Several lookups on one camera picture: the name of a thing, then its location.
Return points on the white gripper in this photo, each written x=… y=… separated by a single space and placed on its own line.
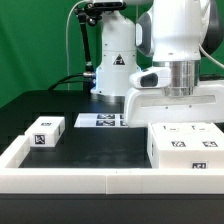
x=145 y=106

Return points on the white cabinet door panel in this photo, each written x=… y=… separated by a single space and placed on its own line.
x=166 y=136
x=205 y=135

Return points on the white cabinet body box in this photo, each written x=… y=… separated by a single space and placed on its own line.
x=184 y=158

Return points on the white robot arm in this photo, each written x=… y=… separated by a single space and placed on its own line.
x=152 y=51

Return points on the white cabinet top block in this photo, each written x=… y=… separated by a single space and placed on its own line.
x=46 y=131

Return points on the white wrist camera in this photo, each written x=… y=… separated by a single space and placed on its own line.
x=153 y=77

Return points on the white marker base plate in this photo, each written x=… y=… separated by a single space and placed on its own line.
x=100 y=120

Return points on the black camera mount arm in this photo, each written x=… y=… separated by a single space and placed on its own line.
x=87 y=16

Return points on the white U-shaped fence wall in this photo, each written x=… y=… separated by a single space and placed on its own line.
x=16 y=179

